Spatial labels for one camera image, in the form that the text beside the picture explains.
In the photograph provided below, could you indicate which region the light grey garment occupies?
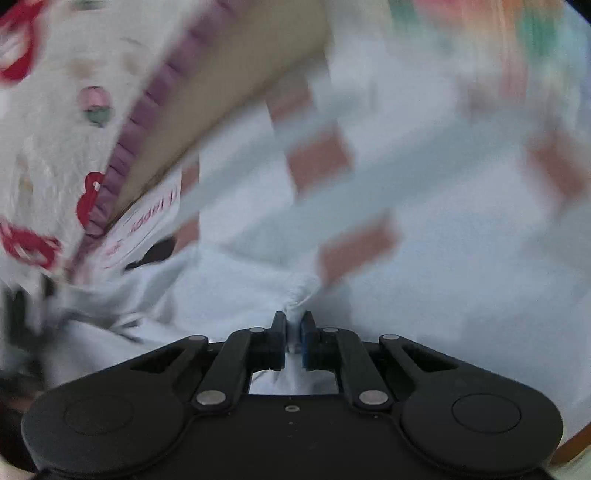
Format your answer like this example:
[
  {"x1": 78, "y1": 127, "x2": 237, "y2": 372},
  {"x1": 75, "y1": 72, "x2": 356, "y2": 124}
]
[{"x1": 42, "y1": 246, "x2": 338, "y2": 395}]

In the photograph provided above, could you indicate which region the checked white red grey sheet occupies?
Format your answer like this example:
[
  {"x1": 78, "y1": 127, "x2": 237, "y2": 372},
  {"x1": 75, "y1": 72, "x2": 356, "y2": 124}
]
[{"x1": 179, "y1": 1, "x2": 590, "y2": 439}]

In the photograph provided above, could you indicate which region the beige mattress side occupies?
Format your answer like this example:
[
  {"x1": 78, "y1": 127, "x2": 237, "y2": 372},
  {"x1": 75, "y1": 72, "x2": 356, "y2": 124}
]
[{"x1": 97, "y1": 1, "x2": 329, "y2": 220}]

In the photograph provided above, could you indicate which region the white bear-print fleece blanket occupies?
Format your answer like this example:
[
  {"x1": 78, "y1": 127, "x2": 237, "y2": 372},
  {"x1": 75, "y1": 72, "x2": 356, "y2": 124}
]
[{"x1": 1, "y1": 1, "x2": 245, "y2": 289}]

